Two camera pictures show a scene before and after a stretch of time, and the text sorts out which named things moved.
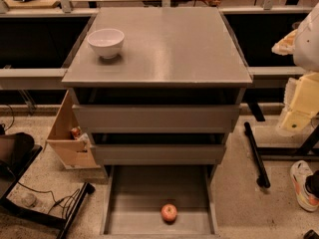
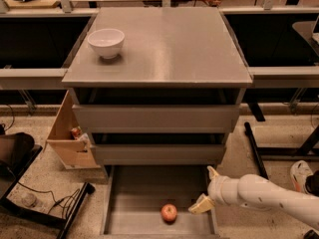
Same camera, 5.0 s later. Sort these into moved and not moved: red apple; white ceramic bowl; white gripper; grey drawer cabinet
Moved: white gripper
Not moved: red apple; white ceramic bowl; grey drawer cabinet
